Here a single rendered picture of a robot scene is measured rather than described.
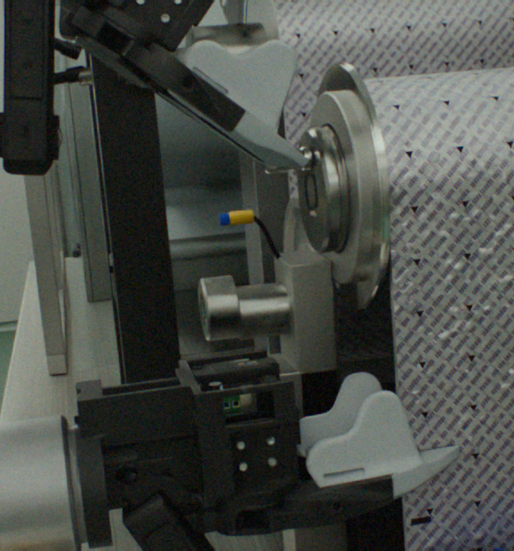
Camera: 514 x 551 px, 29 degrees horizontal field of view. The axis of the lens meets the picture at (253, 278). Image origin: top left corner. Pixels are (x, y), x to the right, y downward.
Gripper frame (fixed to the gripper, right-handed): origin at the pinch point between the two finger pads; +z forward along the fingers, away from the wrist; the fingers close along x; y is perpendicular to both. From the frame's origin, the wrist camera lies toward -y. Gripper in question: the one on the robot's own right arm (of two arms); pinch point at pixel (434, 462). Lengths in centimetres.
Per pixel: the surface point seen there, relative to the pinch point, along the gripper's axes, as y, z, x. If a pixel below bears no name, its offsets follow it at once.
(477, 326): 7.8, 2.9, -0.2
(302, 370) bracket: 4.5, -5.8, 7.1
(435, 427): 2.3, 0.1, -0.3
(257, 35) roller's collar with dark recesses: 26.2, -2.6, 28.6
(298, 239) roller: 10.6, -2.3, 20.9
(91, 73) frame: 24.4, -15.8, 34.4
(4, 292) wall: -86, -65, 556
